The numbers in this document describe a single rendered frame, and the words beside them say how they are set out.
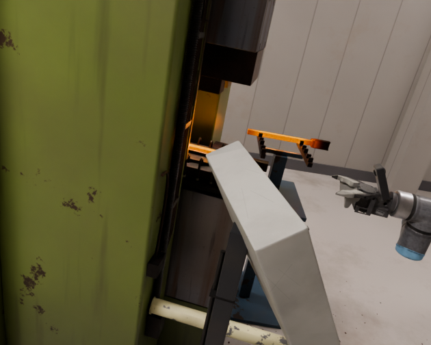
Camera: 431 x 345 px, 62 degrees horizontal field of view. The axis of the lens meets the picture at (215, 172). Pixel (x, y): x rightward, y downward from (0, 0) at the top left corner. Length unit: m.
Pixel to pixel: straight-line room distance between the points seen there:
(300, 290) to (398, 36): 3.80
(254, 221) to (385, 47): 3.74
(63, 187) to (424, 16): 3.88
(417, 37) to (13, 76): 3.87
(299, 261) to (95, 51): 0.59
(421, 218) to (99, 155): 0.99
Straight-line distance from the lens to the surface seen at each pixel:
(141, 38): 0.79
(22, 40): 0.93
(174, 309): 1.13
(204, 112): 1.47
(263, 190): 0.60
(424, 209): 1.32
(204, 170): 1.16
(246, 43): 1.01
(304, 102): 4.01
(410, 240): 1.37
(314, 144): 1.88
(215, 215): 1.18
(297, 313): 0.61
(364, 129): 4.31
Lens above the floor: 1.43
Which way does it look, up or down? 23 degrees down
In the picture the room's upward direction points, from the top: 11 degrees clockwise
